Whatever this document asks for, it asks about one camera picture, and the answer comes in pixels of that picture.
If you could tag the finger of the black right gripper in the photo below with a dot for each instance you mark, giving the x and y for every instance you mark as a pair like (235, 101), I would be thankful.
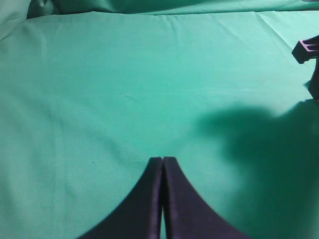
(314, 82)
(306, 50)

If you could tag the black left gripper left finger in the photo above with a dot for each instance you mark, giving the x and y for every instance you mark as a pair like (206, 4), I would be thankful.
(138, 216)

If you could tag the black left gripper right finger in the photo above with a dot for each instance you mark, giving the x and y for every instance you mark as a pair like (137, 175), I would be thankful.
(186, 214)

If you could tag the green cloth backdrop and cover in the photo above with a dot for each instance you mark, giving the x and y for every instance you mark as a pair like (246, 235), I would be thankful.
(86, 99)

